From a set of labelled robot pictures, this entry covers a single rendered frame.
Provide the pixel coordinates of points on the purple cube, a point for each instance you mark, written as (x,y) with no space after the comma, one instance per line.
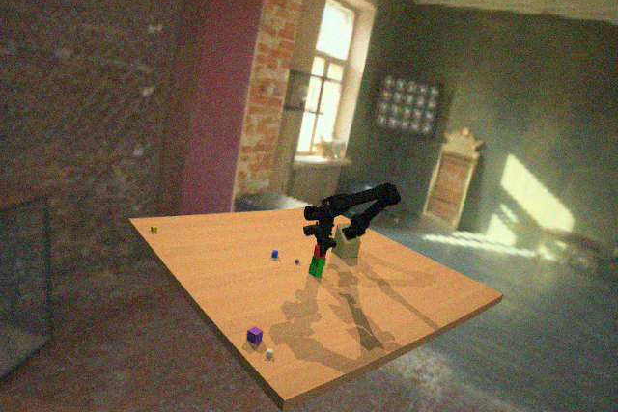
(254,334)

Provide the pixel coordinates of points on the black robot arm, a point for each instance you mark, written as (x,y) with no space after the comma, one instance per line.
(386,195)

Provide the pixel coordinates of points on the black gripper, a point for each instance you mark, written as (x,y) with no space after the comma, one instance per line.
(325,241)

